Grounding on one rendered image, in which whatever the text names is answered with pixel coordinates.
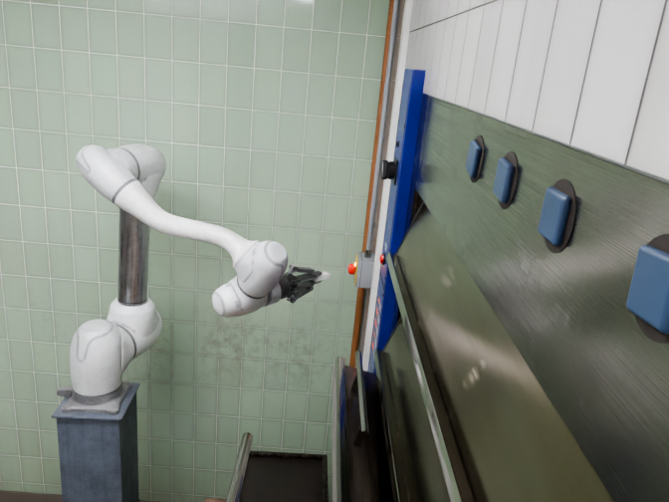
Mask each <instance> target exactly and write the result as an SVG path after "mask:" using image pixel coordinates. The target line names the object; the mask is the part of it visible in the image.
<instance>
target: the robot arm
mask: <svg viewBox="0 0 669 502"><path fill-rule="evenodd" d="M76 161H77V166H78V168H79V170H80V172H81V174H82V175H83V177H84V178H85V180H86V181H87V182H88V183H89V184H90V185H91V186H92V187H93V188H94V189H95V190H96V191H97V192H98V193H100V194H101V195H102V196H103V197H105V198H106V199H108V200H109V201H110V202H112V203H113V204H114V205H116V206H117V207H119V225H118V278H117V298H116V299H115V300H114V301H113V302H112V303H111V306H110V310H109V314H108V317H107V319H106V320H101V319H97V320H90V321H87V322H85V323H83V324H82V325H81V326H79V327H78V329H77V330H76V332H75V334H74V336H73V339H72V342H71V347H70V370H71V379H72V384H73V385H68V386H60V387H59V388H58V391H57V395H59V396H63V397H67V398H68V401H67V402H66V403H65V404H63V405H62V407H61V411H62V412H63V413H68V412H86V413H105V414H109V415H116V414H118V413H119V407H120V405H121V404H122V402H123V400H124V398H125V396H126V394H127V392H128V391H129V390H130V389H132V383H131V382H129V381H121V377H122V373H123V372H124V371H125V369H126V368H127V366H128V365H129V363H130V362H131V361H132V360H134V359H136V358H137V357H139V356H140V355H141V354H143V353H144V352H145V351H146V350H147V349H149V348H150V347H151V346H152V345H153V344H154V343H155V342H156V340H157V339H158V337H159V335H160V332H161V329H162V320H161V317H160V315H159V313H158V312H157V310H156V309H155V305H154V303H153V302H152V301H151V300H150V299H149V298H148V297H147V290H148V263H149V236H150V227H151V228H153V229H154V230H156V231H159V232H161V233H164V234H167V235H170V236H175V237H180V238H185V239H191V240H196V241H201V242H207V243H211V244H215V245H218V246H220V247H222V248H223V249H225V250H226V251H227V252H228V253H229V254H230V256H231V257H232V260H233V268H234V269H235V271H236V272H237V276H236V277H235V278H233V279H232V280H230V281H229V283H227V284H224V285H222V286H221V287H220V288H218V289H217V290H216V291H215V292H214V293H213V295H212V304H213V307H214V309H215V311H216V312H217V313H218V315H219V316H221V317H239V316H244V315H247V314H250V313H253V312H256V311H258V310H259V309H260V308H262V307H266V306H269V305H272V304H276V303H278V302H279V301H280V300H281V299H285V298H288V299H287V301H289V302H291V303H295V302H296V301H297V300H298V299H299V298H301V297H303V296H304V295H306V294H308V293H310V292H311V291H313V290H314V285H315V284H318V283H320V282H321V281H322V280H324V279H328V278H330V277H331V273H328V272H326V271H324V272H320V271H316V272H315V270H314V269H312V268H309V267H296V266H293V265H290V268H291V269H290V271H289V272H287V273H286V274H284V273H285V271H286V269H287V266H288V259H289V258H288V253H287V251H286V249H285V247H284V246H283V245H282V244H280V243H279V242H277V241H263V242H259V241H258V240H256V241H249V240H247V239H245V238H243V237H241V236H240V235H238V234H237V233H235V232H233V231H231V230H229V229H227V228H224V227H221V226H218V225H214V224H209V223H205V222H200V221H196V220H192V219H187V218H183V217H178V216H175V215H172V214H170V213H167V212H166V211H164V210H163V209H161V208H160V207H159V206H158V205H157V204H156V203H155V201H154V200H153V198H154V197H155V195H156V192H157V189H158V186H159V183H160V180H161V178H162V177H163V175H164V172H165V170H166V161H165V158H164V156H163V154H162V153H161V152H160V151H159V150H158V149H156V148H155V147H153V146H149V145H145V144H140V143H135V144H127V145H122V146H119V147H117V148H107V149H104V148H103V147H102V146H99V145H94V144H91V145H86V146H85V147H83V148H82V149H81V150H80V152H79V153H78V155H77V157H76ZM297 272H299V273H306V274H302V275H298V276H294V275H293V273H297ZM310 279H311V280H310ZM306 280H307V281H306ZM302 281H303V282H302Z"/></svg>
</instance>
